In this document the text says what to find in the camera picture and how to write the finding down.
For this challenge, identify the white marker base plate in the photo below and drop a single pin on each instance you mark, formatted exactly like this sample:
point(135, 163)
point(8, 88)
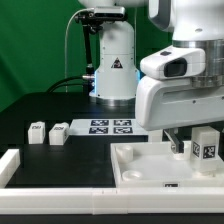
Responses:
point(108, 127)

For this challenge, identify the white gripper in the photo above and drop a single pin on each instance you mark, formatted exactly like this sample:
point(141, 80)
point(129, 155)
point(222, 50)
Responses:
point(167, 98)

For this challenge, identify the white U-shaped obstacle fence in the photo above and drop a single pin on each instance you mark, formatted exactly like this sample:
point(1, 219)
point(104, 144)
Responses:
point(101, 200)

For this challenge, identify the camera on black stand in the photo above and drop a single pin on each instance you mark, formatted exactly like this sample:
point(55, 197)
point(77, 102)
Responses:
point(92, 20)

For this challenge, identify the white square tabletop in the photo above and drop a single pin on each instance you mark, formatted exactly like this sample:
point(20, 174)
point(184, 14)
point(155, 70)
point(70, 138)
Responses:
point(144, 164)

